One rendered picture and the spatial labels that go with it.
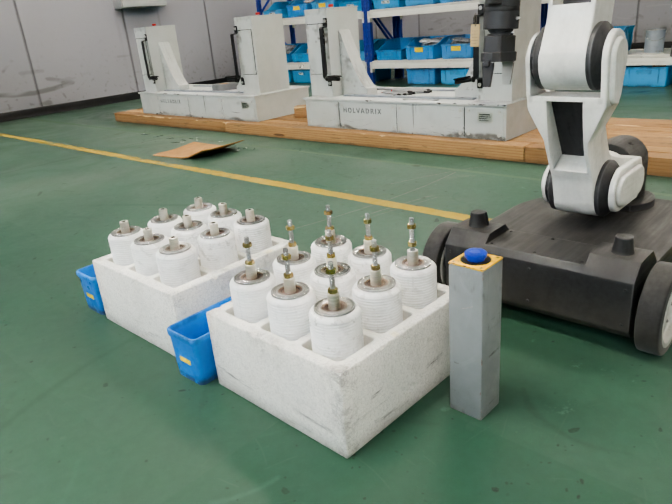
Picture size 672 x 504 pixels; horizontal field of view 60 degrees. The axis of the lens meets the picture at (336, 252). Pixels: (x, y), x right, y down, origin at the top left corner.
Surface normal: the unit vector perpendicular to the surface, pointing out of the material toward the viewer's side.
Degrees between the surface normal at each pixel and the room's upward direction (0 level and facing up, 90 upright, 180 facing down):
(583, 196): 106
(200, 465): 0
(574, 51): 74
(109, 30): 90
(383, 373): 90
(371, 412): 90
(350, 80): 90
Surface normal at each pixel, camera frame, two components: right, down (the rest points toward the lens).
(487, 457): -0.08, -0.93
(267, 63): 0.74, 0.19
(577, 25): -0.65, -0.08
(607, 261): -0.53, -0.43
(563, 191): -0.62, 0.57
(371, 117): -0.67, 0.33
